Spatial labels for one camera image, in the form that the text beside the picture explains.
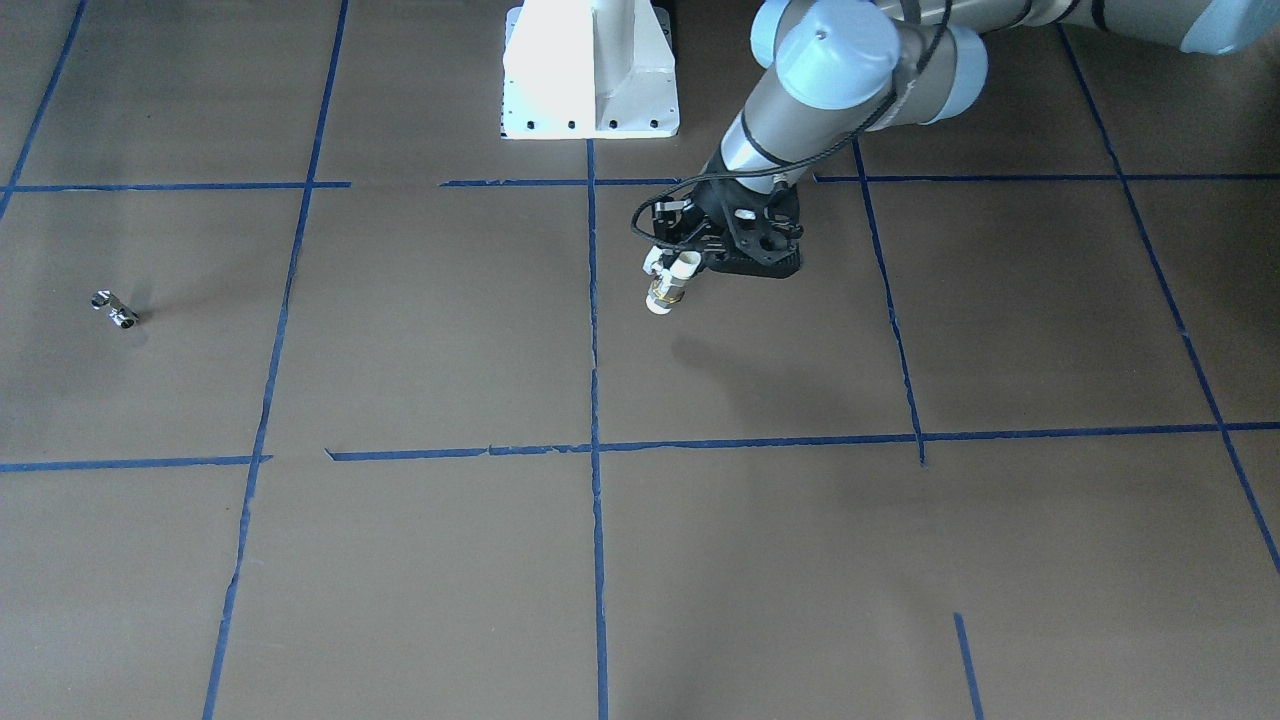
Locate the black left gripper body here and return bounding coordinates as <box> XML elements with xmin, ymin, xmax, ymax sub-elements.
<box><xmin>652</xmin><ymin>179</ymin><xmax>746</xmax><ymax>263</ymax></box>

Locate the white PPR valve brass fitting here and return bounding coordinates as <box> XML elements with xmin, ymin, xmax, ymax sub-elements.
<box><xmin>645</xmin><ymin>249</ymin><xmax>689</xmax><ymax>315</ymax></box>

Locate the small metal pipe fitting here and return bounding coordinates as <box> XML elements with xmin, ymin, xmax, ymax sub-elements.
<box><xmin>90</xmin><ymin>290</ymin><xmax>141</xmax><ymax>331</ymax></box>

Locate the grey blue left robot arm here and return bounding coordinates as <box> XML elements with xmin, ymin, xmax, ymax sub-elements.
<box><xmin>644</xmin><ymin>1</ymin><xmax>1277</xmax><ymax>293</ymax></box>

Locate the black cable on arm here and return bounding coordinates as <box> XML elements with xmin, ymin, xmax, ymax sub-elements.
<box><xmin>631</xmin><ymin>0</ymin><xmax>956</xmax><ymax>252</ymax></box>

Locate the white camera post with base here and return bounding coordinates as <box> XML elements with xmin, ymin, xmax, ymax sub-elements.
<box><xmin>500</xmin><ymin>1</ymin><xmax>681</xmax><ymax>141</ymax></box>

